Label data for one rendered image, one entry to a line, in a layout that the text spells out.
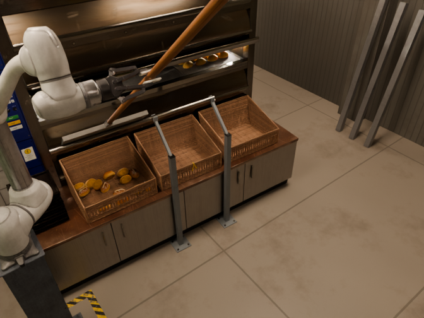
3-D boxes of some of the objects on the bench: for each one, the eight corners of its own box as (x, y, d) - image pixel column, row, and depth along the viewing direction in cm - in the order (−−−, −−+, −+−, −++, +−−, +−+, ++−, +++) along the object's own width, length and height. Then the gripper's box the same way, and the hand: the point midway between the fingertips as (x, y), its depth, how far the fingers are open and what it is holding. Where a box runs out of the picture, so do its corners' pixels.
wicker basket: (197, 137, 342) (196, 111, 325) (246, 118, 365) (247, 93, 348) (227, 164, 309) (228, 137, 292) (279, 142, 333) (282, 116, 316)
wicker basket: (66, 187, 290) (57, 159, 273) (132, 161, 315) (127, 134, 297) (88, 225, 258) (78, 197, 241) (159, 193, 283) (155, 165, 266)
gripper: (87, 72, 132) (147, 57, 142) (104, 115, 133) (163, 96, 143) (90, 66, 125) (153, 50, 135) (108, 110, 126) (169, 91, 137)
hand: (150, 76), depth 138 cm, fingers closed on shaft, 3 cm apart
